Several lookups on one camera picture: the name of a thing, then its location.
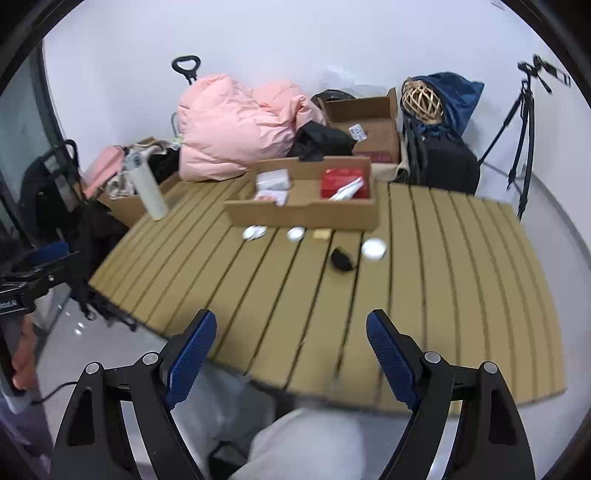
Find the black cloth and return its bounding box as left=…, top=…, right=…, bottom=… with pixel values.
left=290, top=121, right=357, bottom=162

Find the small black object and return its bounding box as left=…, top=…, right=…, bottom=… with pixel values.
left=329, top=247, right=356, bottom=272

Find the black camera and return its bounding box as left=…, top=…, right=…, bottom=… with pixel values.
left=517, top=54, right=572, bottom=95

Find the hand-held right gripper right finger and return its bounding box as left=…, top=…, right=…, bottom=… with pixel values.
left=366, top=308, right=536, bottom=480

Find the small black bag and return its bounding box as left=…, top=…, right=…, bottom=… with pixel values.
left=148, top=148, right=182, bottom=184

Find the dark seat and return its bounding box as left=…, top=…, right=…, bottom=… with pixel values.
left=208, top=440, right=252, bottom=480

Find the black cable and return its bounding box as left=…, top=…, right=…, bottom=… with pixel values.
left=30, top=381, right=79, bottom=407

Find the glass door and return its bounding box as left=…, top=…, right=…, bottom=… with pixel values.
left=0, top=41, right=70, bottom=241

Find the shallow cardboard tray box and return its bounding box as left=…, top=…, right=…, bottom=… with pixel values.
left=224, top=156, right=380, bottom=230

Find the large white bottle cap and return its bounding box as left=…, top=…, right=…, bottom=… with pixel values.
left=361, top=238, right=387, bottom=263

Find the cream cloth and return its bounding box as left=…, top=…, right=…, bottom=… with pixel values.
left=372, top=161, right=409, bottom=183

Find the person's left hand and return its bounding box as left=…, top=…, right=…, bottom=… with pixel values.
left=10, top=323, right=40, bottom=392

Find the blue bag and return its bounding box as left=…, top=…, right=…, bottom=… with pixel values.
left=409, top=71, right=485, bottom=139

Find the pink backpack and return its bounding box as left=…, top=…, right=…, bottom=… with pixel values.
left=81, top=145, right=127, bottom=199

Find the white thermos bottle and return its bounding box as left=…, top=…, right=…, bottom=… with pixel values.
left=128, top=154, right=169, bottom=221

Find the beige cloth bag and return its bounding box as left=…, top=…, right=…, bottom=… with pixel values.
left=107, top=142, right=178, bottom=199

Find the trolley with black handle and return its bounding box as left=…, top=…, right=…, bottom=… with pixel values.
left=171, top=55, right=201, bottom=139

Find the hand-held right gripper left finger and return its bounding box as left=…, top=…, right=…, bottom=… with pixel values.
left=52, top=308, right=218, bottom=480

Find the black backpack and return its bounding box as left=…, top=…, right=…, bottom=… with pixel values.
left=402, top=115, right=481, bottom=195

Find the white plastic bag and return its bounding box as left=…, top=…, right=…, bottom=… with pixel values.
left=318, top=66, right=389, bottom=99

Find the person's purple jacket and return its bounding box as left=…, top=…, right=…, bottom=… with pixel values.
left=0, top=397, right=51, bottom=462

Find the pink down jacket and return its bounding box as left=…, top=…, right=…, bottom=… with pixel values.
left=178, top=75, right=326, bottom=182

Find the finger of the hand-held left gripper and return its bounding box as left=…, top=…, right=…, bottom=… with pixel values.
left=0, top=251, right=80, bottom=296
left=9, top=241, right=71, bottom=272

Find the black handbag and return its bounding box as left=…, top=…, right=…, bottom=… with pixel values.
left=310, top=90, right=356, bottom=104

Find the plain open cardboard box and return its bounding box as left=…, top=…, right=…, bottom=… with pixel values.
left=95, top=138, right=185, bottom=227

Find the black folding cart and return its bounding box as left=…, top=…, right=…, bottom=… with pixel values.
left=18, top=140, right=84, bottom=241

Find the large black bag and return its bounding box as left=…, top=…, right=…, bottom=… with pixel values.
left=55, top=198, right=139, bottom=330

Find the white spray bottle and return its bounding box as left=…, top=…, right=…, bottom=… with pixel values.
left=328, top=178, right=365, bottom=202

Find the pink printed packet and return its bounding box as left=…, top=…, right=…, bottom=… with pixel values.
left=255, top=189, right=289, bottom=206

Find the open cardboard box with label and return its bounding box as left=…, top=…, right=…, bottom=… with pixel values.
left=323, top=88, right=402, bottom=164

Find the woven bamboo ball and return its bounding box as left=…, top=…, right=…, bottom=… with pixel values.
left=401, top=79, right=445, bottom=124

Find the red cardboard box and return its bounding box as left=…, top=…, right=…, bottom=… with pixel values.
left=320, top=167, right=372, bottom=199

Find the black tripod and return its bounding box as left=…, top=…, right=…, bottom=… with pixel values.
left=478, top=78, right=536, bottom=221

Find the clear plastic swab box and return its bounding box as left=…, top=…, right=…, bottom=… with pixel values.
left=255, top=170, right=293, bottom=191

